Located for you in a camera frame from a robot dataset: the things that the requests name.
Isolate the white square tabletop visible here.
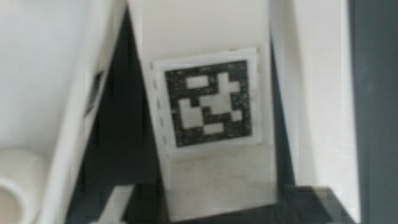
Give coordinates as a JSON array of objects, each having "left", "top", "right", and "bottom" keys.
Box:
[{"left": 0, "top": 0, "right": 126, "bottom": 224}]

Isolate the white leg right front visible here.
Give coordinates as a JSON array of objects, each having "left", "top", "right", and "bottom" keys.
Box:
[{"left": 128, "top": 0, "right": 277, "bottom": 223}]

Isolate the white U-shaped fence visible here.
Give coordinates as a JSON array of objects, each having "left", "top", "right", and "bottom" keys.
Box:
[{"left": 270, "top": 0, "right": 362, "bottom": 222}]

